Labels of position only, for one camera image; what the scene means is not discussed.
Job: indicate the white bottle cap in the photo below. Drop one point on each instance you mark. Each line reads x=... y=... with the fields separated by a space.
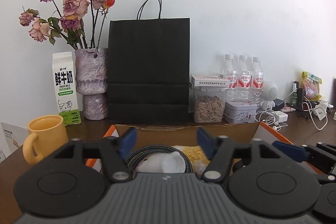
x=173 y=164

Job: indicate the white charger block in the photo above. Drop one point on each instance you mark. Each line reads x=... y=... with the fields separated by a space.
x=280 y=116

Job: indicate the purple textured vase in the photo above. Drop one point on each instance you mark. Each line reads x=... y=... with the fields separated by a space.
x=91 y=82

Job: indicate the white wired earphones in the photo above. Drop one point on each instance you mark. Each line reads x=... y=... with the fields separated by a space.
x=267 y=117

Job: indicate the white green milk carton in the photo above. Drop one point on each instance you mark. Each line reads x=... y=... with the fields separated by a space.
x=63 y=71

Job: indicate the white cat plush toy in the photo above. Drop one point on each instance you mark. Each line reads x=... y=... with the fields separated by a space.
x=152 y=163

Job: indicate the black paper shopping bag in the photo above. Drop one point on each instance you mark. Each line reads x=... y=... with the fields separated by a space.
x=148 y=70

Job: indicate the black power adapter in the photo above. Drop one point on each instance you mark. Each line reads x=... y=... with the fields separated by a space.
x=278 y=104

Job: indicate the right water bottle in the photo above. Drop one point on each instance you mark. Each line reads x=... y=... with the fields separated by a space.
x=257 y=81

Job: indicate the white wall plug adapter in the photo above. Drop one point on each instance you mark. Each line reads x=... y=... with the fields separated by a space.
x=320 y=111

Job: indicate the white robot figurine speaker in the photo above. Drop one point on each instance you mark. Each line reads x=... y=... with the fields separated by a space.
x=269 y=94

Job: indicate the red orange cardboard box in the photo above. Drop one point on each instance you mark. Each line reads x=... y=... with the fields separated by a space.
x=187 y=136

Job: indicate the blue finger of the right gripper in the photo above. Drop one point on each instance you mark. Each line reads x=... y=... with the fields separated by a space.
x=296 y=153

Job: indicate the white flat box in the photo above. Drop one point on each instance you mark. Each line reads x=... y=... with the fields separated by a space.
x=209 y=81

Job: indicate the small green bottle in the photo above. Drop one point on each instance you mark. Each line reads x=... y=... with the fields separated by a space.
x=294 y=95

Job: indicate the middle water bottle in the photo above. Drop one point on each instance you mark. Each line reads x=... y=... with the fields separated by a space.
x=244 y=79

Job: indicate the white paper leaflet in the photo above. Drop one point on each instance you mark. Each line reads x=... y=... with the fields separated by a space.
x=12 y=138

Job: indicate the left water bottle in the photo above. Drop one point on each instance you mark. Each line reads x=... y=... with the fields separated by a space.
x=229 y=72

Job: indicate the colourful snack packet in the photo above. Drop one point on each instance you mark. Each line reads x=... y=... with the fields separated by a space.
x=311 y=86

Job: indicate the decorated metal tin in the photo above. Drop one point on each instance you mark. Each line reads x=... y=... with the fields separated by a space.
x=240 y=111

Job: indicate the yellow knitted plush toy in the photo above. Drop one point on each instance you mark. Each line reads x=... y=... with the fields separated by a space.
x=196 y=156

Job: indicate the clear jar of seeds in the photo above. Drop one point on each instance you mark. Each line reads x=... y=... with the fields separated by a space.
x=209 y=104

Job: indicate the yellow ceramic mug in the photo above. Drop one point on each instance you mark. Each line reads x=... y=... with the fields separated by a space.
x=46 y=135

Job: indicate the water bottle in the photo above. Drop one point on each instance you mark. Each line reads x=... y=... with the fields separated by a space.
x=229 y=72
x=244 y=79
x=257 y=81

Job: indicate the dried pink rose bouquet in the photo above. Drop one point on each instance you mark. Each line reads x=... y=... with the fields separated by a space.
x=78 y=22

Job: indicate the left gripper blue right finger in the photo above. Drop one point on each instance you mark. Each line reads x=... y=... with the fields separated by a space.
x=219 y=151

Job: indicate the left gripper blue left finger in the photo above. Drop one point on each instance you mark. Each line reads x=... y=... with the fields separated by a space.
x=113 y=154

